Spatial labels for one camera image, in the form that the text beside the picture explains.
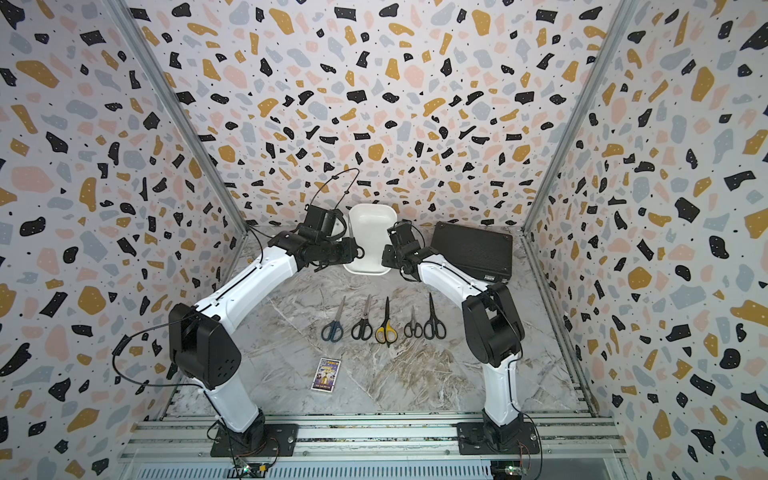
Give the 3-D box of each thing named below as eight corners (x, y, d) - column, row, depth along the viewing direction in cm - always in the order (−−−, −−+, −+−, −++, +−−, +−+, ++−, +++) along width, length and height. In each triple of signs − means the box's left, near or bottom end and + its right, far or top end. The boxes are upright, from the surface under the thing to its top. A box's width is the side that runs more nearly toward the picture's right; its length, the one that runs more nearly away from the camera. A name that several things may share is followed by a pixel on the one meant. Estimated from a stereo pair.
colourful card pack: (312, 389, 84) (310, 387, 82) (322, 360, 89) (320, 357, 88) (333, 393, 84) (331, 390, 82) (341, 363, 89) (340, 360, 87)
